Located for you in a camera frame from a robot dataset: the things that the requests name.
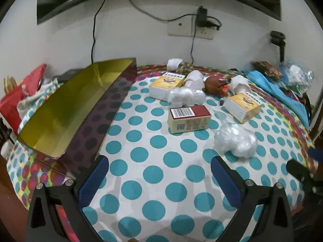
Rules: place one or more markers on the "white stuffed toy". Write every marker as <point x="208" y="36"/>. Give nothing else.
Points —
<point x="194" y="79"/>

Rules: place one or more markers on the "white wall outlet plate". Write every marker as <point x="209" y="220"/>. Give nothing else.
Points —
<point x="181" y="29"/>

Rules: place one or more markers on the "white cloth bundle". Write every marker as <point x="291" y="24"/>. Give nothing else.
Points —
<point x="37" y="95"/>

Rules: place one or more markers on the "polka dot tablecloth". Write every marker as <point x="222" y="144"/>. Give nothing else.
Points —
<point x="156" y="156"/>

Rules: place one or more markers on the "red bag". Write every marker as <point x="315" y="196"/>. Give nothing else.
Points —
<point x="34" y="77"/>

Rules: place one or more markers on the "red top barcode box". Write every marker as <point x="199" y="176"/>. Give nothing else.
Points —
<point x="189" y="123"/>

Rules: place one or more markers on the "clear plastic bag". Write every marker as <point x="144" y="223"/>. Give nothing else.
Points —
<point x="295" y="74"/>

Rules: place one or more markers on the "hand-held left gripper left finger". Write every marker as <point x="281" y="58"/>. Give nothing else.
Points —
<point x="93" y="179"/>

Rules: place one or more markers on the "blue cloth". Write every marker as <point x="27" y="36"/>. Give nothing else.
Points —
<point x="272" y="85"/>

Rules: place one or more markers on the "yellow cardboard box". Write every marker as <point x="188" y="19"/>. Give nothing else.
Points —
<point x="239" y="108"/>
<point x="164" y="85"/>

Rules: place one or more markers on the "red container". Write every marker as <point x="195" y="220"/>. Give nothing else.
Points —
<point x="10" y="105"/>

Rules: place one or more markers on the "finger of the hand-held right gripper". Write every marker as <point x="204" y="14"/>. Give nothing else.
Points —
<point x="297" y="169"/>
<point x="316" y="152"/>

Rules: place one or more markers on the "white jar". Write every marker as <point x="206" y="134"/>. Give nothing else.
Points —
<point x="5" y="151"/>

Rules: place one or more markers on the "black charger plug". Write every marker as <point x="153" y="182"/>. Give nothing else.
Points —
<point x="201" y="17"/>

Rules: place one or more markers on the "wooden utensils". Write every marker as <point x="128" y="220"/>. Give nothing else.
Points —
<point x="10" y="84"/>

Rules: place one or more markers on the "clear plastic wrap bundle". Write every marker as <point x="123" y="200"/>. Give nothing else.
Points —
<point x="234" y="138"/>
<point x="186" y="97"/>

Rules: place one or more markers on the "brown patterned cloth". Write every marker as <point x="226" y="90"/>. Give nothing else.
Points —
<point x="267" y="68"/>

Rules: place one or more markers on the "gold tin box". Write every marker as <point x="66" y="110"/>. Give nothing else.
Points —
<point x="63" y="113"/>

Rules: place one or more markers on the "patterned rolled cloth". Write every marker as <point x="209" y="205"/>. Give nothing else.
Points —
<point x="184" y="68"/>

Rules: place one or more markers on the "brown toy figure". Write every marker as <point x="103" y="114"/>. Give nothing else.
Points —
<point x="213" y="85"/>

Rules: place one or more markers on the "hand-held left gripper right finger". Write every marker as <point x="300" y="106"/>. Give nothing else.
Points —
<point x="227" y="179"/>

